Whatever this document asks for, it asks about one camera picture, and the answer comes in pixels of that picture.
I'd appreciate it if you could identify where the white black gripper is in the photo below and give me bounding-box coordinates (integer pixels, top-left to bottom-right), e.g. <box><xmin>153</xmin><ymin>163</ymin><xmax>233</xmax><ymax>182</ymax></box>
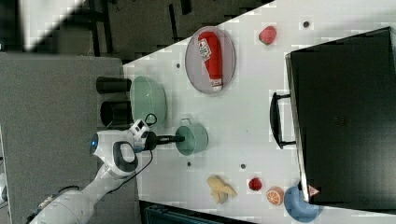
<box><xmin>129</xmin><ymin>119</ymin><xmax>185</xmax><ymax>153</ymax></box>

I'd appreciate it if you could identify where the light green plastic mug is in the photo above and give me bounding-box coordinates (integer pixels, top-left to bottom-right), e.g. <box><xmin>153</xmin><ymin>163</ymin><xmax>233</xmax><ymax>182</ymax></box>
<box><xmin>176</xmin><ymin>119</ymin><xmax>208</xmax><ymax>156</ymax></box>

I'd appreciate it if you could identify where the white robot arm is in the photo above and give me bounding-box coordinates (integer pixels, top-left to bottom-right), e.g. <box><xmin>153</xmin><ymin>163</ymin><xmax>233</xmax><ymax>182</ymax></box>
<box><xmin>26</xmin><ymin>119</ymin><xmax>185</xmax><ymax>224</ymax></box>

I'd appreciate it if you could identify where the green perforated colander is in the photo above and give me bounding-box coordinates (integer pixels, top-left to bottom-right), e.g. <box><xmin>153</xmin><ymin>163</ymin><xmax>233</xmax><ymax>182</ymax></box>
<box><xmin>130</xmin><ymin>76</ymin><xmax>167</xmax><ymax>128</ymax></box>

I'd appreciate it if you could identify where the yellow banana toy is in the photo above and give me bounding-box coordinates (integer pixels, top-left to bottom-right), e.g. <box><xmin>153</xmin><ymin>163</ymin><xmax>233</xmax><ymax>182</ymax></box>
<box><xmin>206</xmin><ymin>175</ymin><xmax>237</xmax><ymax>204</ymax></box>

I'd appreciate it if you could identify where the black cylindrical container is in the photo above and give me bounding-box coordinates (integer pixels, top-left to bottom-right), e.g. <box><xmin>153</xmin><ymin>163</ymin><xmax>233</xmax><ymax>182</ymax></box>
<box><xmin>96</xmin><ymin>77</ymin><xmax>132</xmax><ymax>94</ymax></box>

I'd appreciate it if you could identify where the red strawberry toy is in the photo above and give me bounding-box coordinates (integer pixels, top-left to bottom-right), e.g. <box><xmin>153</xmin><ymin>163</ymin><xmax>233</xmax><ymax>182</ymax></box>
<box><xmin>248</xmin><ymin>177</ymin><xmax>262</xmax><ymax>191</ymax></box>

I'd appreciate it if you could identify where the red plush ketchup bottle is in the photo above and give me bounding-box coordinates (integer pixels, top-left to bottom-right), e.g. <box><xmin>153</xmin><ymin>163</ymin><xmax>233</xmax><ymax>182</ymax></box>
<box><xmin>198</xmin><ymin>32</ymin><xmax>223</xmax><ymax>91</ymax></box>

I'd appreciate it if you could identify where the orange slice toy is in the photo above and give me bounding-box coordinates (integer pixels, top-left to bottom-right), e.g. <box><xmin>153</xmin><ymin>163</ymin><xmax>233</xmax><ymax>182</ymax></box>
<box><xmin>266</xmin><ymin>187</ymin><xmax>284</xmax><ymax>206</ymax></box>

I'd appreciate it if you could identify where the pink peach toy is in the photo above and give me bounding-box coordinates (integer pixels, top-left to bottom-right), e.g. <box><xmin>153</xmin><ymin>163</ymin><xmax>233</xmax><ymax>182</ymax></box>
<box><xmin>259</xmin><ymin>26</ymin><xmax>276</xmax><ymax>46</ymax></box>

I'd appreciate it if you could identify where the blue plastic cup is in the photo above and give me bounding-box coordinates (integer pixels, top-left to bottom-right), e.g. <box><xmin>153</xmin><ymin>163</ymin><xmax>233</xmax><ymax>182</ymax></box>
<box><xmin>284</xmin><ymin>187</ymin><xmax>320</xmax><ymax>223</ymax></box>

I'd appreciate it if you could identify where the black toaster oven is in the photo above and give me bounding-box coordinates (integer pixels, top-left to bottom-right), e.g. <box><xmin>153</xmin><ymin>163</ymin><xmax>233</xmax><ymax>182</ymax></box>
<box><xmin>285</xmin><ymin>27</ymin><xmax>396</xmax><ymax>214</ymax></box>

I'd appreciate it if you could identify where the blue metal frame rail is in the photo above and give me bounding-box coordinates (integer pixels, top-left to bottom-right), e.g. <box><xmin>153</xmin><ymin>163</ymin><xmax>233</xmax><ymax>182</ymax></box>
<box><xmin>139</xmin><ymin>200</ymin><xmax>253</xmax><ymax>224</ymax></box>

